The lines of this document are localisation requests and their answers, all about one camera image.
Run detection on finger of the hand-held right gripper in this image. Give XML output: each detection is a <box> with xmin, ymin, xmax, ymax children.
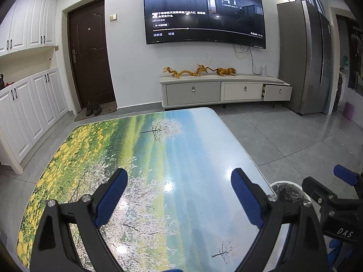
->
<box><xmin>333</xmin><ymin>164</ymin><xmax>363</xmax><ymax>199</ymax></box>
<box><xmin>301</xmin><ymin>176</ymin><xmax>341</xmax><ymax>214</ymax></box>

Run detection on white lower cabinets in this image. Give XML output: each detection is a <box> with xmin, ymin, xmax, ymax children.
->
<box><xmin>0</xmin><ymin>66</ymin><xmax>69</xmax><ymax>176</ymax></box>

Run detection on grey refrigerator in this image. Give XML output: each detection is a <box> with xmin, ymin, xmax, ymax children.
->
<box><xmin>276</xmin><ymin>0</ymin><xmax>334</xmax><ymax>116</ymax></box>

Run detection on brown doormat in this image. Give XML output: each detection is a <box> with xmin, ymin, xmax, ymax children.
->
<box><xmin>74</xmin><ymin>103</ymin><xmax>118</xmax><ymax>122</ymax></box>

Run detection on curved wall television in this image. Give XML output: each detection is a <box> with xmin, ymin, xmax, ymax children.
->
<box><xmin>143</xmin><ymin>0</ymin><xmax>267</xmax><ymax>49</ymax></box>

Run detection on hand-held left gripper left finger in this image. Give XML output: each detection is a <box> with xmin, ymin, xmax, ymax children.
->
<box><xmin>30</xmin><ymin>168</ymin><xmax>129</xmax><ymax>272</ymax></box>

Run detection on landscape printed table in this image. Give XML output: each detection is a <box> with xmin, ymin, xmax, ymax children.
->
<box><xmin>17</xmin><ymin>107</ymin><xmax>290</xmax><ymax>272</ymax></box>

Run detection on golden dragon figurine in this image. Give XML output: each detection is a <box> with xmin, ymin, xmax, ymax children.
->
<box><xmin>162</xmin><ymin>63</ymin><xmax>209</xmax><ymax>79</ymax></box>

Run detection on brown entrance door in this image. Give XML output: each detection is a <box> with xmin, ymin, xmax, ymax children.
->
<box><xmin>67</xmin><ymin>0</ymin><xmax>117</xmax><ymax>114</ymax></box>

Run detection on white upper cabinets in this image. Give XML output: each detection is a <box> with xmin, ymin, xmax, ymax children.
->
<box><xmin>0</xmin><ymin>0</ymin><xmax>58</xmax><ymax>58</ymax></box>

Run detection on television cable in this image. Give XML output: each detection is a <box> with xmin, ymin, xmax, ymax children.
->
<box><xmin>233</xmin><ymin>44</ymin><xmax>256</xmax><ymax>75</ymax></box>

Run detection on white cabinets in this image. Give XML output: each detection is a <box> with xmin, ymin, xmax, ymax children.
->
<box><xmin>0</xmin><ymin>0</ymin><xmax>58</xmax><ymax>58</ymax></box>
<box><xmin>0</xmin><ymin>66</ymin><xmax>69</xmax><ymax>176</ymax></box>

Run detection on open cabinet drawer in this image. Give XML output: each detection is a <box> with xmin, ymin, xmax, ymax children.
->
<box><xmin>262</xmin><ymin>84</ymin><xmax>293</xmax><ymax>102</ymax></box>

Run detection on golden tiger figurine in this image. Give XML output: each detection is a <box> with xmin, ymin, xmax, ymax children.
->
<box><xmin>208</xmin><ymin>67</ymin><xmax>238</xmax><ymax>77</ymax></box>

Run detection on black bin liner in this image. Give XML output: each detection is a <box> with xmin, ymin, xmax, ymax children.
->
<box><xmin>276</xmin><ymin>184</ymin><xmax>306</xmax><ymax>204</ymax></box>

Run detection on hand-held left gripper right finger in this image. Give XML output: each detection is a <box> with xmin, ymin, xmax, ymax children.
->
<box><xmin>231</xmin><ymin>167</ymin><xmax>330</xmax><ymax>272</ymax></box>

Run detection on white tv cabinet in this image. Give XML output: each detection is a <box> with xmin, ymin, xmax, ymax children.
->
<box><xmin>159</xmin><ymin>73</ymin><xmax>293</xmax><ymax>112</ymax></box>

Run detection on purple stool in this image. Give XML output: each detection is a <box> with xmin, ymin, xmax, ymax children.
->
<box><xmin>344</xmin><ymin>102</ymin><xmax>356</xmax><ymax>121</ymax></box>

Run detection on person's right hand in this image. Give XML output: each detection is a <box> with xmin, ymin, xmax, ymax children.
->
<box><xmin>326</xmin><ymin>237</ymin><xmax>354</xmax><ymax>272</ymax></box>

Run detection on white round trash bin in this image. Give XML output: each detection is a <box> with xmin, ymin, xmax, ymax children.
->
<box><xmin>269</xmin><ymin>180</ymin><xmax>307</xmax><ymax>205</ymax></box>

